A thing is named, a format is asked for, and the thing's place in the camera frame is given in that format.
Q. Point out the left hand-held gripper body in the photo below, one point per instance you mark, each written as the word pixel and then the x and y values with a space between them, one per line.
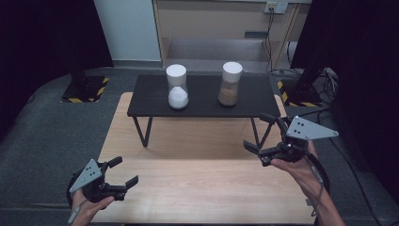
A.
pixel 89 175

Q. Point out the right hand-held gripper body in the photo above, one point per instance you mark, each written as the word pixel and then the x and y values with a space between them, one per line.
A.
pixel 307 130

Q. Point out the brown powder jar white lid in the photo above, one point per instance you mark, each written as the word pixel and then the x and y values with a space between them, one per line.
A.
pixel 230 91

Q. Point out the black shelf rack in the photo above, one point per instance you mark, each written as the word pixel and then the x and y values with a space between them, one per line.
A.
pixel 204 106

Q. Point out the person's left hand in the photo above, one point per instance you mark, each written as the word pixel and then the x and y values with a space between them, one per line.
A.
pixel 83 212

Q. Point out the person's right hand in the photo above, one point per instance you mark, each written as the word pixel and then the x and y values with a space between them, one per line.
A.
pixel 302 172

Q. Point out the striped black stand base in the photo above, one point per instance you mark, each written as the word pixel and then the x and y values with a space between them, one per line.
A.
pixel 301 94
pixel 84 89

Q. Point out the black curtain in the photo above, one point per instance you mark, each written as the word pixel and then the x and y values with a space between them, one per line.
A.
pixel 360 62
pixel 47 37

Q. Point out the light wooden cabinet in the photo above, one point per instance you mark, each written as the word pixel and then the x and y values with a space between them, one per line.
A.
pixel 213 22

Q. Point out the white panel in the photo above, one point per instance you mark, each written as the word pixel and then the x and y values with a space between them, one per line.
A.
pixel 128 28

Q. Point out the wall outlet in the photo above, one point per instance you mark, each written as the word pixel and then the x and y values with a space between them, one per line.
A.
pixel 275 7

